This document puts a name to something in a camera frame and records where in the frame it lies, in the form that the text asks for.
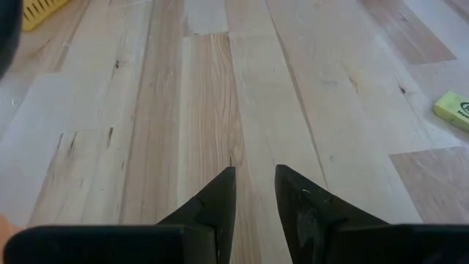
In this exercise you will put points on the yellow perforated plastic basket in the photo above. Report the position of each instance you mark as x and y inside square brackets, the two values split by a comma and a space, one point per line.
[40, 12]

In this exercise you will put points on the lime green printed eraser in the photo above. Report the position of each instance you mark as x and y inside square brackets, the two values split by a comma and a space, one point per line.
[452, 110]

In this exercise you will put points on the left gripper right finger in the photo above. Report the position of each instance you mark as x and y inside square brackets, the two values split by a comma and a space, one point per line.
[348, 242]

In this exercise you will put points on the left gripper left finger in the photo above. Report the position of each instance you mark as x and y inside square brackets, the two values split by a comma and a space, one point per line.
[146, 245]

